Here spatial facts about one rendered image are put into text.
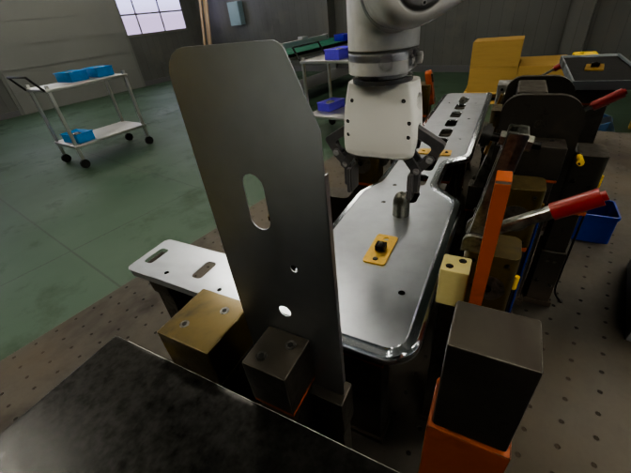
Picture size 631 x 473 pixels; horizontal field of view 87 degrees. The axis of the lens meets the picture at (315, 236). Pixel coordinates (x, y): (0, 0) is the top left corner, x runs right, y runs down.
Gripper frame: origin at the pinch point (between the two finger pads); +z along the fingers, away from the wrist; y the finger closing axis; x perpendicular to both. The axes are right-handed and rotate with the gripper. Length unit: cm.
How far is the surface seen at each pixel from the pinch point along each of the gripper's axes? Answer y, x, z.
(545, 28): -52, -739, 43
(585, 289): -41, -39, 42
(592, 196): -25.2, 0.7, -2.5
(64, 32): 941, -510, -36
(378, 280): -2.2, 7.4, 12.0
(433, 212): -5.8, -15.1, 12.0
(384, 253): -1.1, 1.2, 11.7
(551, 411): -32, -1, 42
